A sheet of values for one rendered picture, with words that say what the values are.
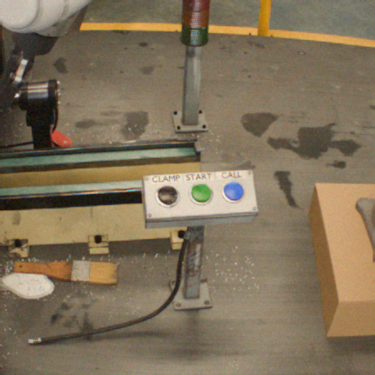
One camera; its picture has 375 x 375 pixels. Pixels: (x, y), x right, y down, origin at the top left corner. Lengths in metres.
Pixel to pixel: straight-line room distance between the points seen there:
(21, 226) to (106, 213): 0.17
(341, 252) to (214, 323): 0.26
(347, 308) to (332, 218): 0.21
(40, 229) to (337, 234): 0.56
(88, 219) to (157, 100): 0.51
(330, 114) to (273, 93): 0.16
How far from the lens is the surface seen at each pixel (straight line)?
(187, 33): 1.45
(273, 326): 1.20
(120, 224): 1.28
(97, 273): 1.25
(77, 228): 1.29
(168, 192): 1.01
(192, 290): 1.20
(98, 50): 1.91
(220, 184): 1.03
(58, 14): 0.79
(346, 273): 1.17
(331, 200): 1.32
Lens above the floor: 1.75
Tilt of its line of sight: 42 degrees down
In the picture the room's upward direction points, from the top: 3 degrees clockwise
